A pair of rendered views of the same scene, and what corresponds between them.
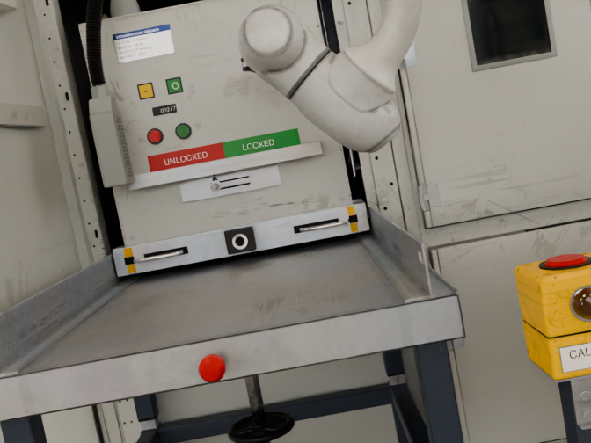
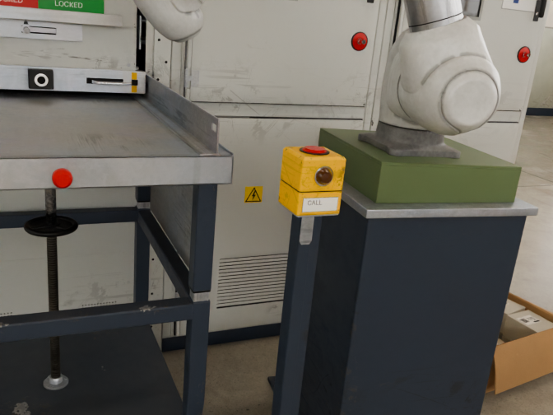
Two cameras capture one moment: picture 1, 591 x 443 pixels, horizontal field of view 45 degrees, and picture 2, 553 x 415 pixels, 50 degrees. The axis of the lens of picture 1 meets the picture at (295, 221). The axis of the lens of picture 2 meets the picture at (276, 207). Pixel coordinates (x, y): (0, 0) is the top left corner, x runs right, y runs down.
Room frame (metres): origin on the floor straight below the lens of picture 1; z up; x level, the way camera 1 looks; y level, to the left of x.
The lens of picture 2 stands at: (-0.15, 0.22, 1.11)
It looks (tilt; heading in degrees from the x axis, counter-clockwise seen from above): 18 degrees down; 334
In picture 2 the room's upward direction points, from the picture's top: 5 degrees clockwise
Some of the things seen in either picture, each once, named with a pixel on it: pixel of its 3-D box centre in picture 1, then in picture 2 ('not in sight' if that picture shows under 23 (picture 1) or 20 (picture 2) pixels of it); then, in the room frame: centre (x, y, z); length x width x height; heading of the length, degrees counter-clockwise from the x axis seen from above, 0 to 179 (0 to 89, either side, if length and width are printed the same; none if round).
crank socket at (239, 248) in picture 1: (240, 240); (40, 79); (1.49, 0.12, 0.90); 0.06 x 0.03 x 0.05; 89
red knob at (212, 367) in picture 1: (213, 366); (62, 176); (0.85, 0.13, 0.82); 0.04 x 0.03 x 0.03; 179
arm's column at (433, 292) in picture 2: not in sight; (385, 319); (0.98, -0.68, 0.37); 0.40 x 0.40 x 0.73; 83
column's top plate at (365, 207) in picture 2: not in sight; (407, 184); (0.98, -0.68, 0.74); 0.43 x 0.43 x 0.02; 83
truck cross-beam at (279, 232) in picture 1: (241, 238); (39, 77); (1.53, 0.12, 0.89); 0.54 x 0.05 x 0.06; 89
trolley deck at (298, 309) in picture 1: (237, 302); (48, 130); (1.21, 0.12, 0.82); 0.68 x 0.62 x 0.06; 179
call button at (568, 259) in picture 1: (566, 265); (313, 152); (0.68, -0.25, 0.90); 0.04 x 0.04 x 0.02
